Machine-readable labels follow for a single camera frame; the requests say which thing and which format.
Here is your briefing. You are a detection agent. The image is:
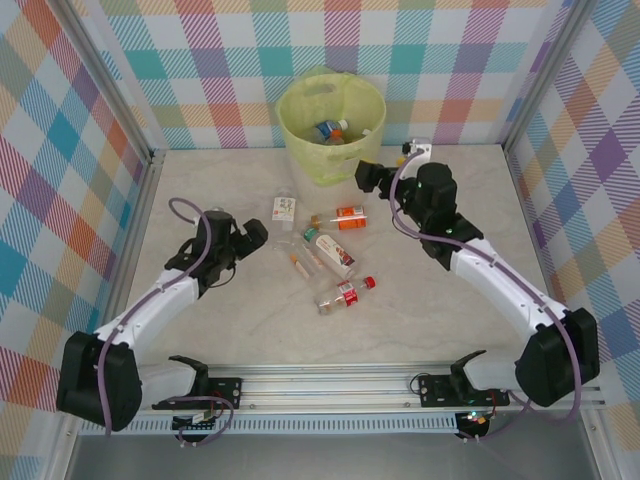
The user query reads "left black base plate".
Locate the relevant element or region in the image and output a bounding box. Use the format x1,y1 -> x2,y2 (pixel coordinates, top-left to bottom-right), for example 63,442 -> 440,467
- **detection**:
151,377 -> 244,412

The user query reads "aluminium frame post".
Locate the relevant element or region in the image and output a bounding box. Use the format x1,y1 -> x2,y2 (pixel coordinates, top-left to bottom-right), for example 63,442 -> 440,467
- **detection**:
501,0 -> 599,156
55,0 -> 167,169

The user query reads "slotted grey cable duct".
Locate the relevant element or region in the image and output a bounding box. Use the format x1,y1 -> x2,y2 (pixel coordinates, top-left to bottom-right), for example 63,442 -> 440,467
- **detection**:
79,417 -> 461,435

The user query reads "right aluminium frame post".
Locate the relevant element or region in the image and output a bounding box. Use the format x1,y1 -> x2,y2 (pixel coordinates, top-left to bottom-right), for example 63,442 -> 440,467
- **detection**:
501,0 -> 599,156

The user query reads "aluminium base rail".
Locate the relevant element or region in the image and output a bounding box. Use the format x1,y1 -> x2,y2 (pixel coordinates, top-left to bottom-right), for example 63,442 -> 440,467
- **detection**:
57,357 -> 606,414

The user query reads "grey metal shelf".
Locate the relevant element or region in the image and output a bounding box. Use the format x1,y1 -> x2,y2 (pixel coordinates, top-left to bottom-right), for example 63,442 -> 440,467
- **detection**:
64,432 -> 604,480

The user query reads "left aluminium frame post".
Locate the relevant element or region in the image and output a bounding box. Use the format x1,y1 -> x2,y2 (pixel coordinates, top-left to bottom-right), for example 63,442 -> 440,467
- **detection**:
55,0 -> 167,169

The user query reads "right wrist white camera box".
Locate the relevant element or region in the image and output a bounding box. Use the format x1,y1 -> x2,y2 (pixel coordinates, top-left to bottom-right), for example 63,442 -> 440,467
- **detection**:
402,135 -> 432,159

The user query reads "right controller circuit board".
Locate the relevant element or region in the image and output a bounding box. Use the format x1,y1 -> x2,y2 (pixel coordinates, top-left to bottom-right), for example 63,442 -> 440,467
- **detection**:
455,409 -> 494,432

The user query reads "white flower label bottle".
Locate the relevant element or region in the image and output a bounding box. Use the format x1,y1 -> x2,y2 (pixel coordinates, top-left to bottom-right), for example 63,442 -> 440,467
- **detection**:
271,188 -> 297,232

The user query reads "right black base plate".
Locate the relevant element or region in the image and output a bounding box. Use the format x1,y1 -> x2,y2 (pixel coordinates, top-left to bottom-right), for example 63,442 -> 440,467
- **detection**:
417,373 -> 511,409

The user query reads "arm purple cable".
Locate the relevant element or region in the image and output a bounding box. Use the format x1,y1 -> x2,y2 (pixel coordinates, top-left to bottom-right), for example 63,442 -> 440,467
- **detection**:
97,197 -> 235,449
390,152 -> 584,444

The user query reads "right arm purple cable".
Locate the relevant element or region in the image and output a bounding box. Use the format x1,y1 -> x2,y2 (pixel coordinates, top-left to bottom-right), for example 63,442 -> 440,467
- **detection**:
390,152 -> 584,444

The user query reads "white round waste bin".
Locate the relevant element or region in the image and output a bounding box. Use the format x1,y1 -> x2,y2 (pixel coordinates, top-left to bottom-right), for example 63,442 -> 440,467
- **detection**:
287,144 -> 384,216

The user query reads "controller circuit board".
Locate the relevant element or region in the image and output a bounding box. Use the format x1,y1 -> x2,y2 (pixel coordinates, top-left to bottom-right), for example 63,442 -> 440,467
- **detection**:
455,409 -> 494,432
172,410 -> 221,434

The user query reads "yellow-green bin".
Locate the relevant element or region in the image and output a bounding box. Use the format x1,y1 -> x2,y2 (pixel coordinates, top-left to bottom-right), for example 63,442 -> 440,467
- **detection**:
277,67 -> 389,189

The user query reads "left controller circuit board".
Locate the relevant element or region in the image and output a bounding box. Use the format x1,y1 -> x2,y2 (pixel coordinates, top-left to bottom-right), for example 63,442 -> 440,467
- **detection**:
172,410 -> 221,434

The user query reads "left aluminium side rail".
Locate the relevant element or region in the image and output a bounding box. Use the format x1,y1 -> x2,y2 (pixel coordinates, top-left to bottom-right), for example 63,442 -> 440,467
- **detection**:
88,148 -> 167,375

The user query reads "orange label brown cap bottle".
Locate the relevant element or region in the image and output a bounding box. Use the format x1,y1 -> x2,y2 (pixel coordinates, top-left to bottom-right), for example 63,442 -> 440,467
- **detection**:
309,205 -> 371,232

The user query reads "blue label plastic bottle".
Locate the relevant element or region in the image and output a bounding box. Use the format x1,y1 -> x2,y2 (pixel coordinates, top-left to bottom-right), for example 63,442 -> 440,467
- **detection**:
312,118 -> 350,144

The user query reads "clear bottle with orange tube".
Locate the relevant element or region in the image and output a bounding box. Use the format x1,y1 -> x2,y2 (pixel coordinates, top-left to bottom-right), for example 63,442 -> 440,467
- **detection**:
273,234 -> 326,281

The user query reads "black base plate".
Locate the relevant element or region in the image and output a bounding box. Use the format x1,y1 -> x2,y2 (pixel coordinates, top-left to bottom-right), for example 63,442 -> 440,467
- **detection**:
417,373 -> 511,409
151,377 -> 244,412

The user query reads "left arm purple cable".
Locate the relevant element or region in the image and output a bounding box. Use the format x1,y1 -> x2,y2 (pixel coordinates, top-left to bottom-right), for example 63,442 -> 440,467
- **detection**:
97,197 -> 235,449

